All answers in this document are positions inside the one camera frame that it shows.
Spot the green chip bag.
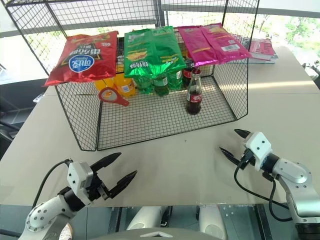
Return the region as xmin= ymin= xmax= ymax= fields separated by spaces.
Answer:
xmin=123 ymin=25 xmax=187 ymax=79

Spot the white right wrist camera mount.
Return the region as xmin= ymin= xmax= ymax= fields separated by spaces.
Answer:
xmin=242 ymin=131 xmax=274 ymax=172

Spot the white right robot leg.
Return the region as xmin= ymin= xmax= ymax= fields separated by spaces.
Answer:
xmin=198 ymin=205 xmax=229 ymax=240

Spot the red chip bag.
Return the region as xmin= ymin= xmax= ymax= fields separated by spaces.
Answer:
xmin=43 ymin=30 xmax=119 ymax=87

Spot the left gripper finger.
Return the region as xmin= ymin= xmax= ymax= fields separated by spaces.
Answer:
xmin=90 ymin=152 xmax=123 ymax=175
xmin=105 ymin=170 xmax=139 ymax=200

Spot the glass cola bottle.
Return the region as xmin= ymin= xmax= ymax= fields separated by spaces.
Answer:
xmin=185 ymin=68 xmax=203 ymax=116

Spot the white robot leg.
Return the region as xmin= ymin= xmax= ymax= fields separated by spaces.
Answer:
xmin=198 ymin=205 xmax=229 ymax=240
xmin=126 ymin=205 xmax=174 ymax=231

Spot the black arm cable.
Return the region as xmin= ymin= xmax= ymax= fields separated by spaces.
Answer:
xmin=31 ymin=158 xmax=74 ymax=209
xmin=233 ymin=162 xmax=294 ymax=223

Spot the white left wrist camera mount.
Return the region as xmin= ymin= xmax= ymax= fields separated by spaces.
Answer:
xmin=66 ymin=161 xmax=94 ymax=206

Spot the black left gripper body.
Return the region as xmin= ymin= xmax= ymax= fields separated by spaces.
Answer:
xmin=86 ymin=172 xmax=111 ymax=201

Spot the white left robot leg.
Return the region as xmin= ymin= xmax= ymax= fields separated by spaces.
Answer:
xmin=126 ymin=205 xmax=174 ymax=231

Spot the black chair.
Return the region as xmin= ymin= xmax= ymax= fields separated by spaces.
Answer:
xmin=0 ymin=81 xmax=47 ymax=156

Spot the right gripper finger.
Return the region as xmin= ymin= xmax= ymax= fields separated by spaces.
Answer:
xmin=219 ymin=146 xmax=243 ymax=167
xmin=233 ymin=128 xmax=252 ymax=141

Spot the plastic cola bottle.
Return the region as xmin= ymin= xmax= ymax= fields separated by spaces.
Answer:
xmin=181 ymin=58 xmax=195 ymax=88

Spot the green soda bottle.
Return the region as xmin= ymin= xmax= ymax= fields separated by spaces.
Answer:
xmin=133 ymin=74 xmax=154 ymax=95
xmin=167 ymin=70 xmax=184 ymax=91
xmin=152 ymin=74 xmax=170 ymax=97

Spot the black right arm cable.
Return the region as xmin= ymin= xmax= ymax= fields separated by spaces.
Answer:
xmin=233 ymin=162 xmax=294 ymax=223

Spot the grey robot torso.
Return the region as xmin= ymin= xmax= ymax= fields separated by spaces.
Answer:
xmin=88 ymin=226 xmax=227 ymax=240

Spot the pink patterned shoe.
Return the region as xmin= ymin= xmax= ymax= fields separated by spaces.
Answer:
xmin=58 ymin=222 xmax=75 ymax=240

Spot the black furniture piece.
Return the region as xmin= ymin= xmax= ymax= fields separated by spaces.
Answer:
xmin=301 ymin=61 xmax=320 ymax=90

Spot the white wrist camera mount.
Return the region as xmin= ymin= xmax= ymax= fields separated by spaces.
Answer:
xmin=242 ymin=131 xmax=274 ymax=172
xmin=66 ymin=161 xmax=94 ymax=206

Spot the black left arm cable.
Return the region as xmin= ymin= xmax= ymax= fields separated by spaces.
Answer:
xmin=31 ymin=158 xmax=74 ymax=209

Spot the magenta chip bag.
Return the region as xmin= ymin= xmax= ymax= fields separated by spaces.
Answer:
xmin=177 ymin=22 xmax=253 ymax=69

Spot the black wire mesh rack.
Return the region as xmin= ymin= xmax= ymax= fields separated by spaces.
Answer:
xmin=3 ymin=0 xmax=261 ymax=152

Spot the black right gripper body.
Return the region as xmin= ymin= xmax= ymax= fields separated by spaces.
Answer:
xmin=238 ymin=147 xmax=257 ymax=171

